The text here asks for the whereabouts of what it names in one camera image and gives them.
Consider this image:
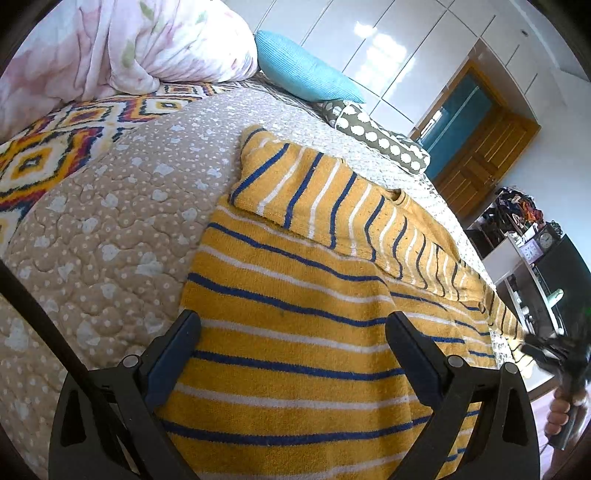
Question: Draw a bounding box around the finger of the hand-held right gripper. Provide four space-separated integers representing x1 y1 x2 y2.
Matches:
521 330 561 371

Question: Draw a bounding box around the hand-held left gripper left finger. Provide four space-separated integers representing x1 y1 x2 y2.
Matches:
48 309 202 480

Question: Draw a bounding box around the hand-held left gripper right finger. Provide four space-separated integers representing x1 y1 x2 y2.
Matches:
385 311 541 480

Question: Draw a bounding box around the yellow striped sweater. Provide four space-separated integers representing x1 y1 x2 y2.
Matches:
154 124 529 480

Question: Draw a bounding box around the person's right hand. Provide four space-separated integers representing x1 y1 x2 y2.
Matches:
544 385 575 438

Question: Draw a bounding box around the dark flat screen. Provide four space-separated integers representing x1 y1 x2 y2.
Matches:
536 235 591 342

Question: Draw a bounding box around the white shelf unit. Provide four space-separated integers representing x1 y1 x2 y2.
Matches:
489 233 568 402

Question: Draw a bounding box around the rack of assorted clutter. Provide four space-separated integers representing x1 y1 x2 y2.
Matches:
480 187 548 245

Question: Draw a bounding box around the beige quilted bedspread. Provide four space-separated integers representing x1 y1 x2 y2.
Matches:
0 85 513 480

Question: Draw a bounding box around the wooden door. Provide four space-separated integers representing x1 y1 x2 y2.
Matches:
434 111 541 227

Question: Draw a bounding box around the olive white-dotted pillow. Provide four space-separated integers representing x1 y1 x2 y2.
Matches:
314 99 431 175

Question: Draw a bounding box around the colourful diamond-pattern blanket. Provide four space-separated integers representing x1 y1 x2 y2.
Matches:
0 80 232 259

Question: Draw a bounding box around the blue glass pane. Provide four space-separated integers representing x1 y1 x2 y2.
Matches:
411 62 495 153

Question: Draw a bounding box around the blue pillow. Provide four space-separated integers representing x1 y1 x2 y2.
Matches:
255 30 365 103

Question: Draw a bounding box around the pink floral duvet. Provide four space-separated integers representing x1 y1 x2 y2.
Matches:
0 0 258 144

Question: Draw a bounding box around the white glossy wardrobe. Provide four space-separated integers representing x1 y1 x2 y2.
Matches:
222 0 481 134

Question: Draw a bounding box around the black strap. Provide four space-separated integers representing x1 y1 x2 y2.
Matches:
0 261 88 374

